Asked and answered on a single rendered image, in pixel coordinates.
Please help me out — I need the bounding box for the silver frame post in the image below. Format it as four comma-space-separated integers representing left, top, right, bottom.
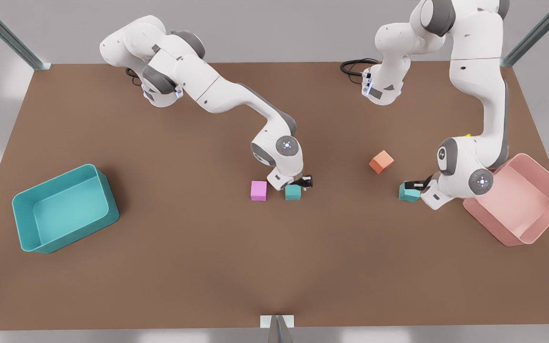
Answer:
260, 314, 295, 343
0, 0, 51, 71
501, 0, 549, 68

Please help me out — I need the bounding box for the orange cube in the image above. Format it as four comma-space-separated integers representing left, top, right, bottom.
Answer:
369, 150, 395, 175

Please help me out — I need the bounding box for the teal plastic bin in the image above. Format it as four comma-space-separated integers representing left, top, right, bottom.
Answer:
12, 163, 120, 254

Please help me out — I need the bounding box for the pink plastic bin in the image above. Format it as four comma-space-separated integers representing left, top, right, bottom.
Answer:
462, 153, 549, 247

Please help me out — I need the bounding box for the pink cube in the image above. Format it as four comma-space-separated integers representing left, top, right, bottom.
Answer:
250, 180, 268, 202

